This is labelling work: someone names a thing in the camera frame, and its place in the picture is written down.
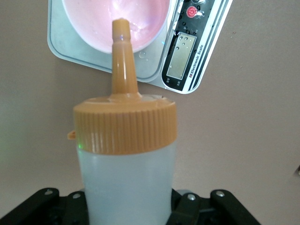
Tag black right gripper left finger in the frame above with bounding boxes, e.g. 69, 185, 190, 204
0, 187, 90, 225

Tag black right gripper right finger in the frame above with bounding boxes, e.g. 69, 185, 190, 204
167, 189, 262, 225

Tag translucent sauce bottle orange cap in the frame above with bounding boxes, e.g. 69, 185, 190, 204
67, 18, 178, 225

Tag pink plastic cup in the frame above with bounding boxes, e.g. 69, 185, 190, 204
61, 0, 171, 54

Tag silver digital kitchen scale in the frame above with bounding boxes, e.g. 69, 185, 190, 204
47, 0, 234, 95

